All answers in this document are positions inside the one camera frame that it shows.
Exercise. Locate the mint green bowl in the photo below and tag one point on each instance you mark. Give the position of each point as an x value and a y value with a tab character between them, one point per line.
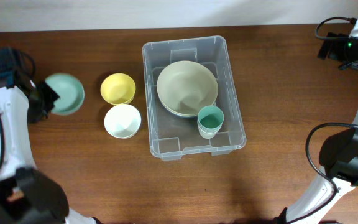
70	91

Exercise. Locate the white bowl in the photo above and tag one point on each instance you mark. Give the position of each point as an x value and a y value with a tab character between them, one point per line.
122	121

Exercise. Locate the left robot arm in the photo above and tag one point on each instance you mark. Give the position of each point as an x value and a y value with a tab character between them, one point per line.
26	194

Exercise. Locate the yellow bowl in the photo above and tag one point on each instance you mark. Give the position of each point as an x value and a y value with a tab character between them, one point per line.
118	88

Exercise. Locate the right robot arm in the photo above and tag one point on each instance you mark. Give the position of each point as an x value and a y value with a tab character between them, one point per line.
337	170

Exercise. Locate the clear plastic storage bin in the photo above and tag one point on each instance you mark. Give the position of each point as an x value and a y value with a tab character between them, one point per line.
171	137

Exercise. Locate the cream cup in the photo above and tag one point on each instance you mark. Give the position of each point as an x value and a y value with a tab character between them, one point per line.
207	135

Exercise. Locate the grey cup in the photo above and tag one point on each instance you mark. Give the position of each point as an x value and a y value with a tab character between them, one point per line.
209	130

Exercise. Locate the cream plate front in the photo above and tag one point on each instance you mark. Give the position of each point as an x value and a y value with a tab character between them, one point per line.
187	110

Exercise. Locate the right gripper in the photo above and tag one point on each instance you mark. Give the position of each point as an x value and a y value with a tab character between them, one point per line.
335	53

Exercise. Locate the beige plate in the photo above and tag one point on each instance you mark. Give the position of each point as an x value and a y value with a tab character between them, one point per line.
186	81

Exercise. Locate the mint green cup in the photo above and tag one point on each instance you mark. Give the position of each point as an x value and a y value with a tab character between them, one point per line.
210	117

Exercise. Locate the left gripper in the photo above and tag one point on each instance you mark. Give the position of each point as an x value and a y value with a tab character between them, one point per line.
51	94

